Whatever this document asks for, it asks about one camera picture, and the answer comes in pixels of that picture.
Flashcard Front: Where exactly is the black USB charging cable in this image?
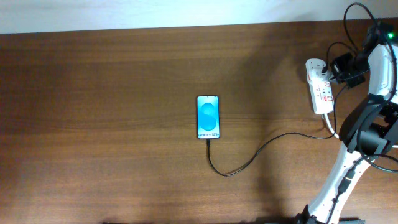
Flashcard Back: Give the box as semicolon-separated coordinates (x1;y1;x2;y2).
205;41;358;177

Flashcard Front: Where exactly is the blue screen Galaxy smartphone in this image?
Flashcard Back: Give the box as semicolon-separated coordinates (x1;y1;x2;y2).
197;95;221;139

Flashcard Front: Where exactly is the white power strip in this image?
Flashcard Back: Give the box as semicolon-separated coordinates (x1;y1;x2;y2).
305;58;334;115

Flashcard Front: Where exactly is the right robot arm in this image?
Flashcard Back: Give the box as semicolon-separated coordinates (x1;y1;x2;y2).
295;22;397;223

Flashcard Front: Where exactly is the white USB charger adapter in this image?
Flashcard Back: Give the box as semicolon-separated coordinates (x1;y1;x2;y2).
307;69;330;85

